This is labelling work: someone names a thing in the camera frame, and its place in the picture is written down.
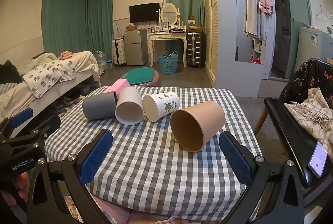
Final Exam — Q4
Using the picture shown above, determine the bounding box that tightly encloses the pink faceted cup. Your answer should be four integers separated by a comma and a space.
104, 78, 131, 97

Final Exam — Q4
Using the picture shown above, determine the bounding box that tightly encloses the grey cup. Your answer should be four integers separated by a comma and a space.
82, 92, 117, 120

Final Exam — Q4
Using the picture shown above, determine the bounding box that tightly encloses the plain white cup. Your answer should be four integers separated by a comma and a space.
115, 87, 144, 125

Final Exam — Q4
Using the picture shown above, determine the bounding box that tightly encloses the brown paper cup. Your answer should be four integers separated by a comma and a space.
170, 101, 226, 152

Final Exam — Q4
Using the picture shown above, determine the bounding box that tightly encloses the white cup with green print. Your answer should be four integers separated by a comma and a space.
142, 92, 180, 122

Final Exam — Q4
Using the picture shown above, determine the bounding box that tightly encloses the person's left hand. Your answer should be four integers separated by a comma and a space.
1, 172, 30, 206

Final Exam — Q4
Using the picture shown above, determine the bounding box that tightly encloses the white leaf-pattern blanket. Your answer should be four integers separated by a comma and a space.
23, 59, 76, 98

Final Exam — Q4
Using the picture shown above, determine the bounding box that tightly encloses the bed with beige bedding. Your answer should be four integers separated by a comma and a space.
1, 51, 99, 119

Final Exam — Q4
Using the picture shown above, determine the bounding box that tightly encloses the smartphone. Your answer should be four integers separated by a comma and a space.
308, 142, 328, 178

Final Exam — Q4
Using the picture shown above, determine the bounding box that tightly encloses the water jug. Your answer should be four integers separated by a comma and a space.
95, 50, 107, 70

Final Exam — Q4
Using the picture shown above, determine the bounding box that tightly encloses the beige fringed scarf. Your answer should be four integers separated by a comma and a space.
284, 88, 333, 161

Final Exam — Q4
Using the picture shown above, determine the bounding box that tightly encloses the green curtain left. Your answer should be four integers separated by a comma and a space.
41, 0, 113, 59

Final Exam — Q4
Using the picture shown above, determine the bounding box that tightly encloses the grey white checkered tablecloth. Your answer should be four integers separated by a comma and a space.
43, 85, 264, 217

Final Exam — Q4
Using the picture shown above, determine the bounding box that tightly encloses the white striped suitcase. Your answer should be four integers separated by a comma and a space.
112, 39, 127, 66

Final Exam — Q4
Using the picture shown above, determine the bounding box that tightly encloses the green cushion stool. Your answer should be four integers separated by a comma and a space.
121, 67, 160, 87

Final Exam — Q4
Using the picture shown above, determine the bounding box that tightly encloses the small silver fridge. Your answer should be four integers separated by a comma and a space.
124, 30, 148, 66

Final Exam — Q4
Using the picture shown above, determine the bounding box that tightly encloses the black patterned garment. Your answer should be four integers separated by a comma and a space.
279, 58, 333, 109

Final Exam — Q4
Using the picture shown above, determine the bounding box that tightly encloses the teal laundry basket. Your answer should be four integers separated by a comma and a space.
159, 52, 178, 75

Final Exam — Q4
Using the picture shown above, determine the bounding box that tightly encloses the black flat television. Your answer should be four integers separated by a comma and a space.
129, 3, 160, 23

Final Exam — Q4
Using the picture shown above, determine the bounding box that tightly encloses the white washing machine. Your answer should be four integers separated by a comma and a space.
294, 27, 333, 71

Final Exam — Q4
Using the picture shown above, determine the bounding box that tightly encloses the white dressing table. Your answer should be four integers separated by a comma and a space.
148, 31, 188, 69

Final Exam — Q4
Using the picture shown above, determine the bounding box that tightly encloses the oval vanity mirror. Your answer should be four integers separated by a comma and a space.
159, 3, 180, 26

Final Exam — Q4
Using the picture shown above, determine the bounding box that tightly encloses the silver black suitcase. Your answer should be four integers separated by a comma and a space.
186, 32, 204, 68

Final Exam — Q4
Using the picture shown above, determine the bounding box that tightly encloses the white hanging garment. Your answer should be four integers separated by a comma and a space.
243, 0, 266, 41

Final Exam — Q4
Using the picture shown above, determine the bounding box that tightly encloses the white louvered wardrobe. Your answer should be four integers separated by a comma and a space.
204, 0, 275, 97

